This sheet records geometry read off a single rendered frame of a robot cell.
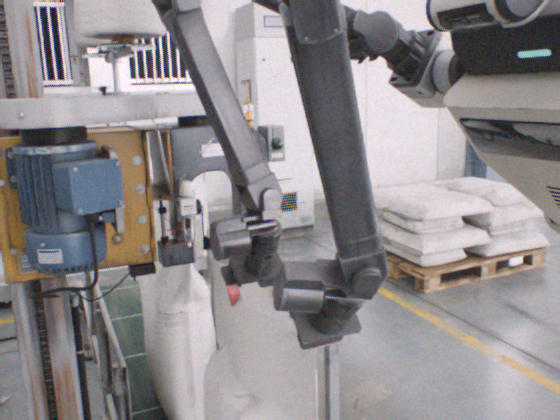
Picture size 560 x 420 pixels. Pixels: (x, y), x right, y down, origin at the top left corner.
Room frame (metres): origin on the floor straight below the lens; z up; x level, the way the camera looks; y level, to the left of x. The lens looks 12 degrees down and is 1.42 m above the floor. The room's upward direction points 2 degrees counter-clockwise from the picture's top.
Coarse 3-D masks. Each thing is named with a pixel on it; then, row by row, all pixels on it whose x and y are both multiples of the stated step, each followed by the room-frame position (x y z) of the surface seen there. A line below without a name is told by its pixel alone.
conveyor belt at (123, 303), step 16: (128, 288) 2.86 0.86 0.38; (112, 304) 2.63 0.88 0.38; (128, 304) 2.62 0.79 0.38; (112, 320) 2.43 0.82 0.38; (128, 320) 2.43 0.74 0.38; (128, 336) 2.25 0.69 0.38; (128, 352) 2.10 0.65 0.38; (144, 352) 2.09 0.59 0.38; (128, 368) 1.96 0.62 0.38; (144, 368) 1.96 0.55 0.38; (144, 384) 1.84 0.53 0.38; (144, 400) 1.73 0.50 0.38; (144, 416) 1.64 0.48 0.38; (160, 416) 1.63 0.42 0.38
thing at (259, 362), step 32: (224, 288) 1.18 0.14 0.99; (256, 288) 1.12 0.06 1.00; (224, 320) 1.20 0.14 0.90; (256, 320) 0.96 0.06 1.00; (288, 320) 0.90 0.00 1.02; (224, 352) 1.18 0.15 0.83; (256, 352) 0.97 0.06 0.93; (288, 352) 0.91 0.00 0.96; (224, 384) 1.05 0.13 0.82; (256, 384) 0.97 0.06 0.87; (288, 384) 0.91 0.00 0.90; (224, 416) 1.01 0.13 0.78; (256, 416) 0.93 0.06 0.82; (288, 416) 0.91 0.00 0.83
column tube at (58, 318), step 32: (0, 0) 1.21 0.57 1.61; (32, 0) 1.24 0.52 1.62; (32, 32) 1.23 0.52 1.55; (0, 64) 1.21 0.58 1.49; (32, 64) 1.23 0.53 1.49; (0, 96) 1.20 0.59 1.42; (32, 96) 1.23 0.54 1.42; (0, 128) 1.20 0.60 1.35; (32, 320) 1.20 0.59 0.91; (64, 320) 1.23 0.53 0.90; (32, 352) 1.20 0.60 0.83; (64, 352) 1.23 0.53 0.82; (32, 384) 1.20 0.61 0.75; (64, 384) 1.23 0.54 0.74; (32, 416) 1.19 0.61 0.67; (64, 416) 1.22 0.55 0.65
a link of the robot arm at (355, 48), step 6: (402, 24) 1.11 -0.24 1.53; (354, 36) 1.08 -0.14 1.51; (348, 42) 1.10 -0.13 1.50; (354, 42) 1.08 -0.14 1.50; (360, 42) 1.07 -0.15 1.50; (354, 48) 1.09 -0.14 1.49; (360, 48) 1.08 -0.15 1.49; (354, 54) 1.11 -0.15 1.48; (360, 54) 1.10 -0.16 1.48; (366, 54) 1.09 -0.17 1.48; (372, 54) 1.08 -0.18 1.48; (378, 54) 1.08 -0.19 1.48; (360, 60) 1.12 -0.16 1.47; (372, 60) 1.08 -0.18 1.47
